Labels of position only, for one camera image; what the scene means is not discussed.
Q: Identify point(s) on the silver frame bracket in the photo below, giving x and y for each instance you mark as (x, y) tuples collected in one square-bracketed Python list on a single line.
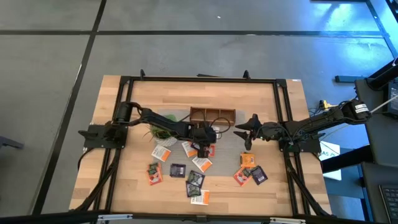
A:
[(115, 216), (287, 220)]

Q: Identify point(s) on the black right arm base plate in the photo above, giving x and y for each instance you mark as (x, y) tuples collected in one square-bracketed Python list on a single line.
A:
[(311, 147)]

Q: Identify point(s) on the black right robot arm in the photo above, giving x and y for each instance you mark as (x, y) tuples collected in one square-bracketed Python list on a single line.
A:
[(326, 116)]

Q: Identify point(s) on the white printed sign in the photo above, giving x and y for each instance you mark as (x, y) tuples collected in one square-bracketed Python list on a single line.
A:
[(329, 149)]

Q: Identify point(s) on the red tea packet green label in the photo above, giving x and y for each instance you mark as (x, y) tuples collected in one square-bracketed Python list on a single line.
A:
[(212, 151), (241, 178), (155, 178)]

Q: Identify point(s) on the grey chair base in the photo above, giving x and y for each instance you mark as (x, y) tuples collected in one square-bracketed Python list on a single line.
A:
[(9, 142)]

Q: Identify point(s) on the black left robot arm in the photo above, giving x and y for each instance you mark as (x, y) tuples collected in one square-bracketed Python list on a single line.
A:
[(161, 123)]

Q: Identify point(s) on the grey woven placemat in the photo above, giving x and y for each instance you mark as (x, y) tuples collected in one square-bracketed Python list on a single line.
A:
[(227, 155)]

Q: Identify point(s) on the green plant in patterned pot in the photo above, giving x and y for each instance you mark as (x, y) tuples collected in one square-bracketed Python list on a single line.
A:
[(166, 142)]

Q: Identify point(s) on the dark grey desk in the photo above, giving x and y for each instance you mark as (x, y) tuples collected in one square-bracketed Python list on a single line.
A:
[(376, 140)]

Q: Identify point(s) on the wooden three-compartment box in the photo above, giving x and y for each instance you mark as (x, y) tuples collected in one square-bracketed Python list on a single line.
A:
[(228, 123)]

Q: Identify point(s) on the white and orange tea packet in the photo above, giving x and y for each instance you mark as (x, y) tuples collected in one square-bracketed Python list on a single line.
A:
[(202, 164), (161, 153), (199, 198), (188, 148)]

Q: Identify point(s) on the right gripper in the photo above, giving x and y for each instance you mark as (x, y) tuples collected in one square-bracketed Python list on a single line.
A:
[(270, 130)]

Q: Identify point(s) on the black overhead beam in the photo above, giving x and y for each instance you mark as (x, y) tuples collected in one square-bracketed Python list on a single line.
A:
[(46, 217)]

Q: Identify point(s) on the black monitor on desk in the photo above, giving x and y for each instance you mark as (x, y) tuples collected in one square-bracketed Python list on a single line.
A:
[(394, 102)]

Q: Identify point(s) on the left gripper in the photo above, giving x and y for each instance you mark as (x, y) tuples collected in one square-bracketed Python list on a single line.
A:
[(203, 133)]

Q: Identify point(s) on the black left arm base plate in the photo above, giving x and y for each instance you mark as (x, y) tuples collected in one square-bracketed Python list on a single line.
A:
[(93, 137)]

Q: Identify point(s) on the blue-grey desk foot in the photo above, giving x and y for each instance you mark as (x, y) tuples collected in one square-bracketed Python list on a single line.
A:
[(348, 78)]

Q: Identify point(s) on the black slanted beam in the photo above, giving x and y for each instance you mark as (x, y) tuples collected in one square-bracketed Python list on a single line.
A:
[(348, 158)]

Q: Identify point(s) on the black keyboard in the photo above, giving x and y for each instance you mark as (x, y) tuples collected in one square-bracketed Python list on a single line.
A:
[(390, 202)]

